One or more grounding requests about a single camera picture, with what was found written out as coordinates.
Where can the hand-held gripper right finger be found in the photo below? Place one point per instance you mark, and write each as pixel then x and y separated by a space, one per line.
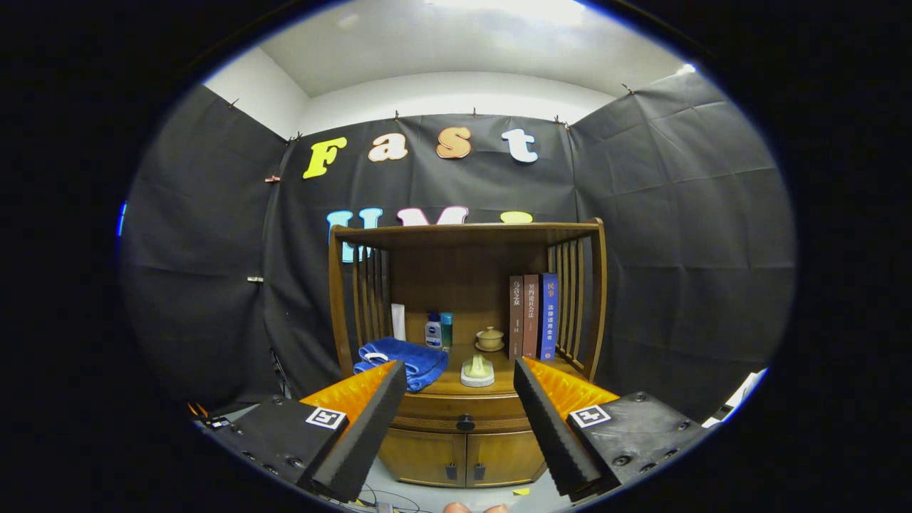
pixel 552 434

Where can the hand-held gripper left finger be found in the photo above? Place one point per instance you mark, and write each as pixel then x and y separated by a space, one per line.
pixel 370 434

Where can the wooden drawer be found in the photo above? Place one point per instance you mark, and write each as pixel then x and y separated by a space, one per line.
pixel 434 412

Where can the white soap dish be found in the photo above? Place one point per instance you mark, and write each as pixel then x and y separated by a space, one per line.
pixel 477 382

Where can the green soap bar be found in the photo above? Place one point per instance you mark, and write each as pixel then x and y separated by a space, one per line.
pixel 478 368

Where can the wooden cabinet door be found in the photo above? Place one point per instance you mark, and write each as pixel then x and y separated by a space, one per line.
pixel 420 456
pixel 506 456

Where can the wooden countertop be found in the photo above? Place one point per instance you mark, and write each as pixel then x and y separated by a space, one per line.
pixel 502 372

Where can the wooden cabinet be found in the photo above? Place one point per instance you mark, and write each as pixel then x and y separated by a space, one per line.
pixel 456 278

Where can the blue folded towel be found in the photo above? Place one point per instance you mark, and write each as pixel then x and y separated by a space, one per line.
pixel 413 360

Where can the beige lidded teacup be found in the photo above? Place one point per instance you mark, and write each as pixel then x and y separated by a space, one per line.
pixel 489 339

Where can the white tube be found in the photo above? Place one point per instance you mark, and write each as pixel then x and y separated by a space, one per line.
pixel 397 322

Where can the blue book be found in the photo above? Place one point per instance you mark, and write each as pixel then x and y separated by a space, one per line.
pixel 548 317

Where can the white bottle with blue cap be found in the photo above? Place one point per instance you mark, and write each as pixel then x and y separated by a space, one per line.
pixel 433 333

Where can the reddish brown book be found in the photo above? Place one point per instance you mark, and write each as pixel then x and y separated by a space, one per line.
pixel 531 317

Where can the dark brown book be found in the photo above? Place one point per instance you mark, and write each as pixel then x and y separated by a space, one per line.
pixel 516 317

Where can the teal bottle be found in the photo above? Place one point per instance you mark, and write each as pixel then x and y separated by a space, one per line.
pixel 447 330

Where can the black electronics box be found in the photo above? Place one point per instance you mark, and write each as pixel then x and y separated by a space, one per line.
pixel 212 420

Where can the white box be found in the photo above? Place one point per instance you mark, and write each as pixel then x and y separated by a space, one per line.
pixel 741 395

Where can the black backdrop cloth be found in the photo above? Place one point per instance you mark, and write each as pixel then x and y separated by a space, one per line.
pixel 677 214

